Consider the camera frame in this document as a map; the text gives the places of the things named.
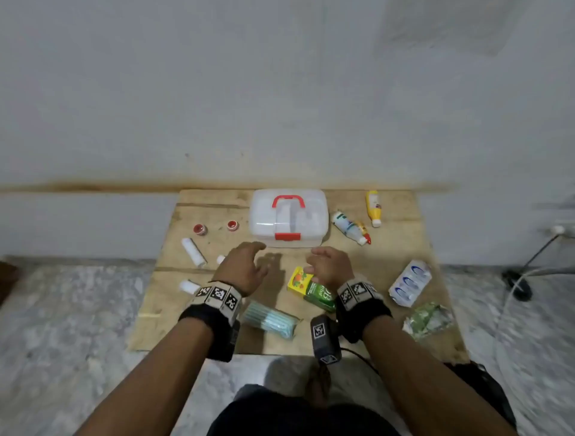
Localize pack of blue face masks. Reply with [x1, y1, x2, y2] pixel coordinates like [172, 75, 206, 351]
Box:
[241, 300, 301, 340]

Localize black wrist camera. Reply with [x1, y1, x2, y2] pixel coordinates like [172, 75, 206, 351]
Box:
[206, 318, 241, 363]
[310, 314, 343, 366]

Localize wrist band with markers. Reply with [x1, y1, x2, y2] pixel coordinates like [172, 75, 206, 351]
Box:
[335, 275, 393, 344]
[179, 281, 243, 333]

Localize white and blue packet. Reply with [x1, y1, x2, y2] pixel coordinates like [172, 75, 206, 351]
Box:
[388, 259, 433, 308]

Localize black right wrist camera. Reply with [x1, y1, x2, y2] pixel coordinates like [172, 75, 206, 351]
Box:
[310, 314, 343, 366]

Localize clear box with red handle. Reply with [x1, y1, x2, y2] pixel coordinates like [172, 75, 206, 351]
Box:
[249, 189, 329, 249]

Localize person's left forearm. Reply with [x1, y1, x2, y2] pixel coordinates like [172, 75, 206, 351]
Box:
[74, 317, 214, 436]

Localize yellow bottle with white cap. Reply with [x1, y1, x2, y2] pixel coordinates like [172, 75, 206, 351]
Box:
[366, 190, 383, 228]

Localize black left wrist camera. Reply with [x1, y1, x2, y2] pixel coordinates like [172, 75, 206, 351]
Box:
[206, 318, 241, 363]

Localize person's right forearm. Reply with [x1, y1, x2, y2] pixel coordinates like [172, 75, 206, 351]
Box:
[361, 314, 517, 436]

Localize person's right hand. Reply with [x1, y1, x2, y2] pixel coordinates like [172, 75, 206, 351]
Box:
[304, 246, 355, 293]

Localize left wrist band with markers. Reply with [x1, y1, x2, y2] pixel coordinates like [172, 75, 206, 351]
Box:
[179, 281, 243, 333]

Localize person's left hand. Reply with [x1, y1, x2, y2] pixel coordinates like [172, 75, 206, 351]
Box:
[212, 242, 270, 297]

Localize black adapter on floor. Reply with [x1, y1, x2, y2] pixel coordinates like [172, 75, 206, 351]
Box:
[502, 234, 560, 302]

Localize white bottle with green label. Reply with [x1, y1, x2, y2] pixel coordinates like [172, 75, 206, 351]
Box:
[332, 211, 368, 246]

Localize black cable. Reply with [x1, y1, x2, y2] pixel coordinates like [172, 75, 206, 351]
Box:
[339, 347, 380, 374]

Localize clear packet with green print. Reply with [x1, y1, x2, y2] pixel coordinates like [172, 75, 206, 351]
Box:
[402, 302, 455, 341]

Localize right wrist band with markers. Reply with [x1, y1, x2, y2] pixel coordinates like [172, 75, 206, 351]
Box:
[335, 275, 393, 344]

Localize yellow and green carton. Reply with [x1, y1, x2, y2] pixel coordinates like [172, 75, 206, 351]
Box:
[287, 266, 337, 314]

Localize person's black shorts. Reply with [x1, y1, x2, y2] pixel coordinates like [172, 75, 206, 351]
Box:
[207, 384, 401, 436]

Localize white cable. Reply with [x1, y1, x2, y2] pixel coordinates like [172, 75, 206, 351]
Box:
[493, 266, 575, 418]

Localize long white bandage roll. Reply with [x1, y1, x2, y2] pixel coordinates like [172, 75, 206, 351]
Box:
[181, 237, 208, 269]

